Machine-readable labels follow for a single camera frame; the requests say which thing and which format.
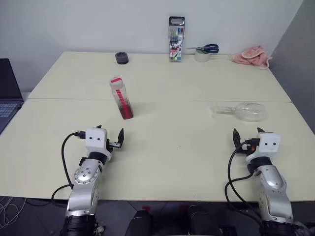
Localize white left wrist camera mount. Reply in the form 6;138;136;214
85;127;113;163

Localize red white bottle cap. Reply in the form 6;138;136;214
109;77;124;90

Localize black round tape roll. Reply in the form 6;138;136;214
115;51;129;65

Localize clear tape roll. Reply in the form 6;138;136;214
194;48;211;62

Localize dark rounded shape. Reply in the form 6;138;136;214
126;210;153;236

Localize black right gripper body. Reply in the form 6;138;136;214
236;142;253;156

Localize dark laptop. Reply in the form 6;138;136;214
0;58;25;135

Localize marker pen pack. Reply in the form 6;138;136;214
168;16;186;62

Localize pink cloth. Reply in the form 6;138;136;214
232;45;273;69

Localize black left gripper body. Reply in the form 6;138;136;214
105;138;123;152

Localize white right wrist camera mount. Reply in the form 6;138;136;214
246;132;282;164

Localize red liquid plastic bottle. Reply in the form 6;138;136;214
112;83;135;120

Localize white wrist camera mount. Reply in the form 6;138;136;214
246;132;282;164
85;127;113;163

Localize white floor cables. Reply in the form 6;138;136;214
0;196;27;229

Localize blue handled scissors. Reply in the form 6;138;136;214
186;44;220;54

